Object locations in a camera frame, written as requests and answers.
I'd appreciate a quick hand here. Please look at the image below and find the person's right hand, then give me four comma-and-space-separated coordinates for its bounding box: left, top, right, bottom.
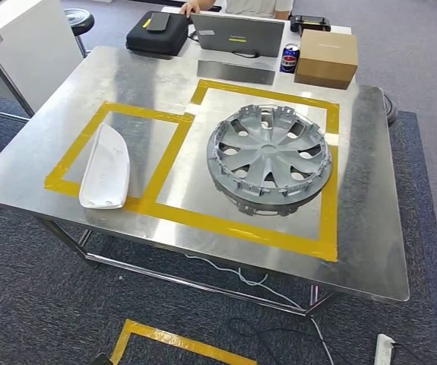
180, 0, 201, 17

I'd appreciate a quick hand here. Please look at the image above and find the white curved plastic part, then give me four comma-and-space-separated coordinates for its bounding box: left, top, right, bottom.
78, 122, 131, 211

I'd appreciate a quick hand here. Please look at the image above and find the stainless steel workbench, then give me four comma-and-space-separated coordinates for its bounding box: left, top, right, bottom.
0, 45, 411, 319

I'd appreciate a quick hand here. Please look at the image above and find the black tablet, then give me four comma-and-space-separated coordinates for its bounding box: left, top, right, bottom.
146, 11, 171, 33

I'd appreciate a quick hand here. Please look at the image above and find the black carry case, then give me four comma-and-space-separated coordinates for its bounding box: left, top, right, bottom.
125, 11, 189, 56

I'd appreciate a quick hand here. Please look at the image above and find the grey laptop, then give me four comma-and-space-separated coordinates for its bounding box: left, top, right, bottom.
190, 12, 286, 58

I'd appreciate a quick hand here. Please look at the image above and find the person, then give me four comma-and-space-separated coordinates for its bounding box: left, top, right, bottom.
180, 0, 294, 20

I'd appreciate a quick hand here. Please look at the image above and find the blue soda can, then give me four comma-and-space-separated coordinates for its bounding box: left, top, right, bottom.
280, 43, 301, 75

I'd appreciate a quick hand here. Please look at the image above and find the black round stool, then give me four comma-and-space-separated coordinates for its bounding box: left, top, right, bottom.
64, 8, 95, 58

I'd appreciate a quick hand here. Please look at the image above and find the black handheld device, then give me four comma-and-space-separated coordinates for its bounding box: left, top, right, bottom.
290, 14, 332, 37

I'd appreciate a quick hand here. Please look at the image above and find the grey wheel hubcap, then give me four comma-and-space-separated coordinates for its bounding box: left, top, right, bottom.
205, 104, 333, 217

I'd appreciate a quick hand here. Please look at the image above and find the brown cardboard box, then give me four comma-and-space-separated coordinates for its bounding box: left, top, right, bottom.
294, 29, 359, 90

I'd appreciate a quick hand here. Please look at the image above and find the black round object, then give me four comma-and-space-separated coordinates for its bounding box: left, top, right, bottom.
383, 92, 398, 127

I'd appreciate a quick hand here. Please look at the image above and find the yellow floor tape mark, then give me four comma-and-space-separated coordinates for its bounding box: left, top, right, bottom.
109, 319, 258, 365

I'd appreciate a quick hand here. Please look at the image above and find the white power strip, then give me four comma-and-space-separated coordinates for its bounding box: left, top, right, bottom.
373, 333, 395, 365

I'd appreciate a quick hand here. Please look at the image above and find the white floor cable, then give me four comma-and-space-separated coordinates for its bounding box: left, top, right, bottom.
185, 253, 335, 365

